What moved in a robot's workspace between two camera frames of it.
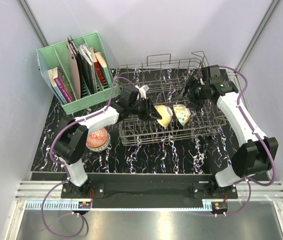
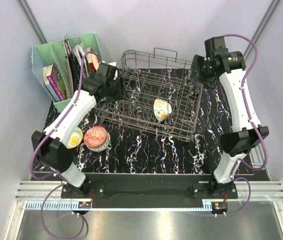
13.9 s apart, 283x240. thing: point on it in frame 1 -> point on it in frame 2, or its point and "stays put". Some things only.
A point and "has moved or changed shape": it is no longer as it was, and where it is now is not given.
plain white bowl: (97, 150) stays put
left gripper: (147, 115) -> (119, 82)
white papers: (84, 52) -> (78, 50)
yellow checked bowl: (166, 112) has moved or changed shape
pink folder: (76, 68) -> (69, 64)
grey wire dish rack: (163, 83) has moved or changed shape
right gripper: (191, 83) -> (197, 61)
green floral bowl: (182, 113) -> (162, 108)
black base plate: (144, 190) stays put
